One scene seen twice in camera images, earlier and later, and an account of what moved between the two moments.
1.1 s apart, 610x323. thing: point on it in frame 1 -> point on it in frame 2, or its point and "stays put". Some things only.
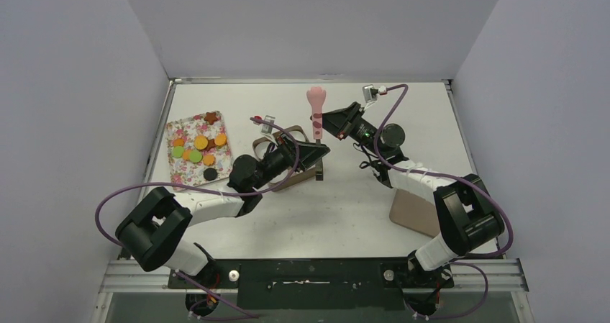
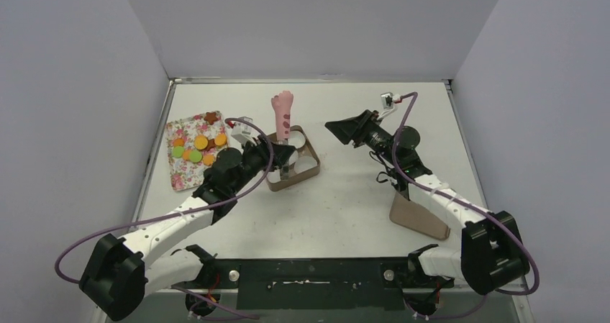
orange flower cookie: x=208 y=160 stays put
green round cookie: x=195 y=156 stays put
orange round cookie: x=201 y=142 stays put
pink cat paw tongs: x=317 y=96 -> x=282 y=103
